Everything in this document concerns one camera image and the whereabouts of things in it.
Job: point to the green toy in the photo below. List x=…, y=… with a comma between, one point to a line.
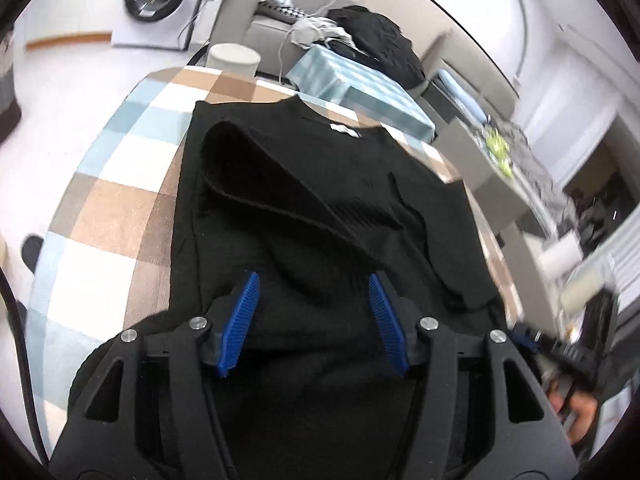
x=499, y=150

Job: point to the white round stool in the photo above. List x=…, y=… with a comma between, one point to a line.
x=234, y=58

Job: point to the grey side cabinet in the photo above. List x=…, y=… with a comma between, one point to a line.
x=503, y=200

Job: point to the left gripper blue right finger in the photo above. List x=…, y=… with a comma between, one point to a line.
x=391, y=332

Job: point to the black knit sweater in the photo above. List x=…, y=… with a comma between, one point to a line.
x=314, y=208

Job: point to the black slipper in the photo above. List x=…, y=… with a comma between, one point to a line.
x=31, y=250

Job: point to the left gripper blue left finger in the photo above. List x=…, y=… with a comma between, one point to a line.
x=235, y=330

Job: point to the white paper towel roll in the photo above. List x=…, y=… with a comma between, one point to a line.
x=561, y=257

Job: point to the teal checkered cloth table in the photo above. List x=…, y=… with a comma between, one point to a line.
x=330, y=77

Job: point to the checkered tablecloth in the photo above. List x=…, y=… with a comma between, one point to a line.
x=104, y=263

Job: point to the white washing machine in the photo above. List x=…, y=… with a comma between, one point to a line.
x=155, y=24

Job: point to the person right hand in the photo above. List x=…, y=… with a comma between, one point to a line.
x=583, y=405

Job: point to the black jacket on sofa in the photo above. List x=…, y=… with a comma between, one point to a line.
x=380, y=44

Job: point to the grey white clothes pile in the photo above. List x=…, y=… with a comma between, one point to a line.
x=307, y=29

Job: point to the grey sofa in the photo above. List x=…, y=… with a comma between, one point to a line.
x=242, y=22

